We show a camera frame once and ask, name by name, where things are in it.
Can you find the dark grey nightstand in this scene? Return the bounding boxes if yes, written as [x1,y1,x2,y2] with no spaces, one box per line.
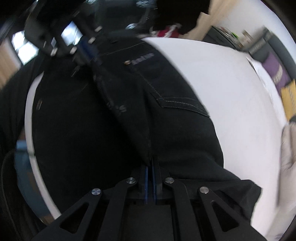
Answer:
[202,26,242,51]

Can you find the red and white bag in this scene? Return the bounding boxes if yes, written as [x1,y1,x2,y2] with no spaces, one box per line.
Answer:
[149,24,182,38]

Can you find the yellow cushion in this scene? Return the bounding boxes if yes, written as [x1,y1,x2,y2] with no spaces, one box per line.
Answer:
[280,79,296,120]

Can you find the dark grey headboard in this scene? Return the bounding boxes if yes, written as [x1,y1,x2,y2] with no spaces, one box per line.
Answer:
[247,28,295,76]

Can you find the black denim pants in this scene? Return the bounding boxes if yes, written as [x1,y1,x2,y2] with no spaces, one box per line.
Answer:
[25,38,261,220]

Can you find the white bed mattress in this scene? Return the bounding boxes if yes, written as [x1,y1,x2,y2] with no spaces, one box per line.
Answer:
[34,38,295,240]

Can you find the beige curtain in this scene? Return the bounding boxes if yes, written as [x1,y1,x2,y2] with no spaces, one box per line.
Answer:
[183,0,239,41]

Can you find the rolled beige duvet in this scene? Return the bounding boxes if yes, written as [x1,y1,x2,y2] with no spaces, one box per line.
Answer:
[276,122,296,207]

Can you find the purple cushion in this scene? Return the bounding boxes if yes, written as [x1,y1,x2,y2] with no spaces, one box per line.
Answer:
[262,52,291,94]

